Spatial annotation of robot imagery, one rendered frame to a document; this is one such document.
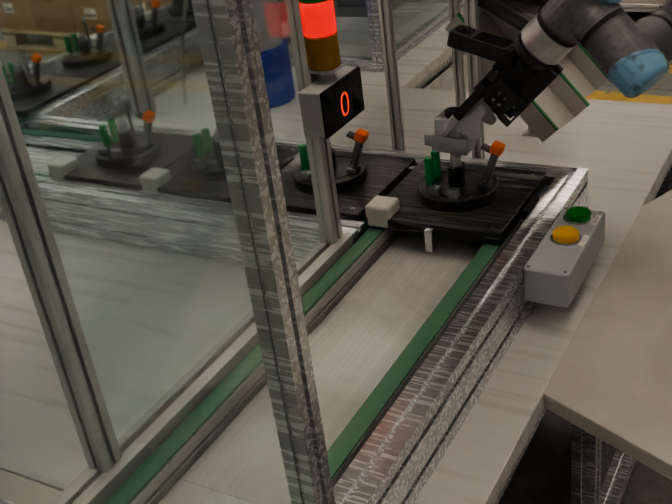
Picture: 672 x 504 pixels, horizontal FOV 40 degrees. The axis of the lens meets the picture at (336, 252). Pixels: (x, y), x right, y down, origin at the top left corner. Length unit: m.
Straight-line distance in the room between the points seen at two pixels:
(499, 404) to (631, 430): 0.18
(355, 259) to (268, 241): 0.81
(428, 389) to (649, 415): 0.31
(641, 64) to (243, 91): 0.82
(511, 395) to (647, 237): 0.50
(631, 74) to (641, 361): 0.41
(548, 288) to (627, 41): 0.37
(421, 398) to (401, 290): 0.33
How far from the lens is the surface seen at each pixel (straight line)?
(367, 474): 1.09
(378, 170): 1.75
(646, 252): 1.67
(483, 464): 1.24
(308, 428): 0.82
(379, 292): 1.48
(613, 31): 1.40
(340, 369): 1.32
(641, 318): 1.50
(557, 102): 1.87
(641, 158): 2.01
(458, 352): 1.25
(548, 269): 1.42
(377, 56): 2.63
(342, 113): 1.43
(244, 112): 0.67
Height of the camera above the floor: 1.70
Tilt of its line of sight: 29 degrees down
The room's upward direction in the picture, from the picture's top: 8 degrees counter-clockwise
